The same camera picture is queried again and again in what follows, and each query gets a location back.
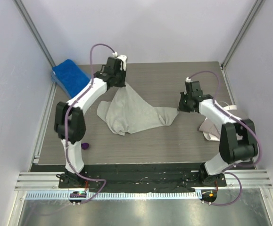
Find white slotted cable duct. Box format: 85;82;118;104
25;190;202;201

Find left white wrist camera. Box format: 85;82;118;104
112;52;127;71

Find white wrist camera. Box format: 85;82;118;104
184;77;191;94
112;52;127;71

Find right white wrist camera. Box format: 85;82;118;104
184;77;191;94

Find grey cloth pile in bowl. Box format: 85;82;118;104
199;102;245;142

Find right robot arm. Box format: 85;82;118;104
178;78;258;186

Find purple metal spoon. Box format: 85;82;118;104
81;143;90;150

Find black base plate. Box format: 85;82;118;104
57;163;226;193

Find grey cloth napkin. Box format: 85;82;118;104
97;84;179;136

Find blue folded towel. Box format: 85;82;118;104
51;59;90;99

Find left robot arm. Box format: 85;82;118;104
54;54;127;188

